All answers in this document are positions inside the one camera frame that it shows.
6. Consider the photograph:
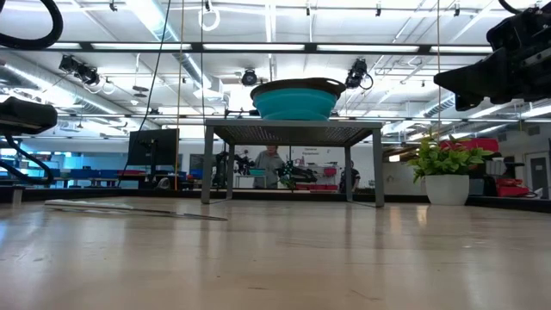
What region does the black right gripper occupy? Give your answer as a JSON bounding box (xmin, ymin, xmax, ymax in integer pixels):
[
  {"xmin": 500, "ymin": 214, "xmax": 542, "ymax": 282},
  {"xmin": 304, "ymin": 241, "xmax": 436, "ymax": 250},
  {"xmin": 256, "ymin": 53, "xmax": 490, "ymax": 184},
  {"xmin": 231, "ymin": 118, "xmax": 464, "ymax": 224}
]
[{"xmin": 433, "ymin": 4, "xmax": 551, "ymax": 112}]

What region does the blue collapsible bowl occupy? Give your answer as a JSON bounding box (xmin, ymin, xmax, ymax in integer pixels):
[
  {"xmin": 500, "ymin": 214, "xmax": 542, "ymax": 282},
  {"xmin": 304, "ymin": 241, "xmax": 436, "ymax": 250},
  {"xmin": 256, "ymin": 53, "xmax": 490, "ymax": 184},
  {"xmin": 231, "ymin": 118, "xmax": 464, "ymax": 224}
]
[{"xmin": 249, "ymin": 77, "xmax": 348, "ymax": 121}]

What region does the green plant in white pot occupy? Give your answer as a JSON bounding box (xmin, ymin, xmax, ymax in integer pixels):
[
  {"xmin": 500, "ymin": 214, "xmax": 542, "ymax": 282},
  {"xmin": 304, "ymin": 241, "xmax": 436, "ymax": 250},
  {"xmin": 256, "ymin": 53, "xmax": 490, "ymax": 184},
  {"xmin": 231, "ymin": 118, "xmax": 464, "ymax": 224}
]
[{"xmin": 406, "ymin": 128, "xmax": 495, "ymax": 206}]

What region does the person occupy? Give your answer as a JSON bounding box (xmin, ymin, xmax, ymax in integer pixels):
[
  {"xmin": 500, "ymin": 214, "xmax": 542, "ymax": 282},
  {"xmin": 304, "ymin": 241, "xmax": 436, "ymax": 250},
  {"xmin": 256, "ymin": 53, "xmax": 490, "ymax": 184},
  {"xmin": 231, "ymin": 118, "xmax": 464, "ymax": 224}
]
[
  {"xmin": 338, "ymin": 159, "xmax": 362, "ymax": 194},
  {"xmin": 252, "ymin": 145, "xmax": 286, "ymax": 189}
]

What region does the grey perforated metal shelf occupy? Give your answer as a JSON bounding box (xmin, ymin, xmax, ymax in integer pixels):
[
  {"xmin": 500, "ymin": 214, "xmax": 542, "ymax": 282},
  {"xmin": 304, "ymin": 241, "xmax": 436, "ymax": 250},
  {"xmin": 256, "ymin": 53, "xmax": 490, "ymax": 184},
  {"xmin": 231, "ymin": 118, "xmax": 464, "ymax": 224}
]
[{"xmin": 200, "ymin": 119, "xmax": 386, "ymax": 208}]

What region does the black overhead crossbar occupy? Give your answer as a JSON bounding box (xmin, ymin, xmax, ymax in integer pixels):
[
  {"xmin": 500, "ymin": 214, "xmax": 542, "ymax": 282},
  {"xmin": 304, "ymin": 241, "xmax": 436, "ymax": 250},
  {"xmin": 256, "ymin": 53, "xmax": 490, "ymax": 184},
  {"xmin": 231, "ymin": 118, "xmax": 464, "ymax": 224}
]
[{"xmin": 0, "ymin": 40, "xmax": 494, "ymax": 55}]

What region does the black monitor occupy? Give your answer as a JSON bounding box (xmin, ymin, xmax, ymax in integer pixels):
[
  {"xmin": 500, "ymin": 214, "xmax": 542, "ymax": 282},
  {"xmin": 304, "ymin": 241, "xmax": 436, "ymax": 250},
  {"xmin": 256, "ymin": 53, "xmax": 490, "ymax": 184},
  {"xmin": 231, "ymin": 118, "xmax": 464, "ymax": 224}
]
[{"xmin": 127, "ymin": 127, "xmax": 180, "ymax": 168}]

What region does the black ceiling camera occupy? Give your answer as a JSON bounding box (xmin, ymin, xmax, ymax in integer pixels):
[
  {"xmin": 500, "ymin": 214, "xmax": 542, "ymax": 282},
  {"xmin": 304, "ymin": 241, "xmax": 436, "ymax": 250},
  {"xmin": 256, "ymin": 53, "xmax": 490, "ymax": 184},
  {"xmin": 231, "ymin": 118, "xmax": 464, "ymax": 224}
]
[
  {"xmin": 240, "ymin": 68, "xmax": 258, "ymax": 87},
  {"xmin": 59, "ymin": 54, "xmax": 101, "ymax": 86},
  {"xmin": 345, "ymin": 58, "xmax": 374, "ymax": 90}
]

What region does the black aluminium table frame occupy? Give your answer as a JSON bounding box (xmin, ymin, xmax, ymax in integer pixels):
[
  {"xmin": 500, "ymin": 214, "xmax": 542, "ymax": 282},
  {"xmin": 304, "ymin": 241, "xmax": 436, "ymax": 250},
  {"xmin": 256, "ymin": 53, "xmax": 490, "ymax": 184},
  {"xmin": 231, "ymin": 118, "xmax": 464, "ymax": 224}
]
[{"xmin": 0, "ymin": 184, "xmax": 551, "ymax": 213}]

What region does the white cable loop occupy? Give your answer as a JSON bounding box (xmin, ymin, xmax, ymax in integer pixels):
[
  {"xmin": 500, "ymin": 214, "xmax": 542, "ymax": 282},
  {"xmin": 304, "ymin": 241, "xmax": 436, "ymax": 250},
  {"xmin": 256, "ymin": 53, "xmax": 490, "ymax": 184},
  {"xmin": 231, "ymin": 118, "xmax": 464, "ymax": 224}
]
[{"xmin": 197, "ymin": 6, "xmax": 221, "ymax": 32}]

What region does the yellow hanging rope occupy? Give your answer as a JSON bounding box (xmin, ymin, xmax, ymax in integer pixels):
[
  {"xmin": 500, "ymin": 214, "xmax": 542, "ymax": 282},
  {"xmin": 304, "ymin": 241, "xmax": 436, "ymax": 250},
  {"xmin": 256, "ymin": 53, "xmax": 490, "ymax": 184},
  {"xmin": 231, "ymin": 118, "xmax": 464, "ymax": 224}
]
[{"xmin": 174, "ymin": 0, "xmax": 186, "ymax": 190}]

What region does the black hanging cable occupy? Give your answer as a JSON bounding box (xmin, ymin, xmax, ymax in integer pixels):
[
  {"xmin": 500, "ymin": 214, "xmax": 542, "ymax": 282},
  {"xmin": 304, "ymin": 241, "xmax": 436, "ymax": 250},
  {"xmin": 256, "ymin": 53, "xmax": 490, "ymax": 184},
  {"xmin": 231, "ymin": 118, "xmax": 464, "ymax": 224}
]
[{"xmin": 122, "ymin": 0, "xmax": 172, "ymax": 173}]

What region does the knife with patterned handle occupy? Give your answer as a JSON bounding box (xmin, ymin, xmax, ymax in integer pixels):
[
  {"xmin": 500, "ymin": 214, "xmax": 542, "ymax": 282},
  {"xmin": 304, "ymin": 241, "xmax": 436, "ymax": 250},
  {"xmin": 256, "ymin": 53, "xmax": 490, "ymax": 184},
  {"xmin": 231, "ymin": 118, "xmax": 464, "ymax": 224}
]
[{"xmin": 44, "ymin": 198, "xmax": 229, "ymax": 222}]

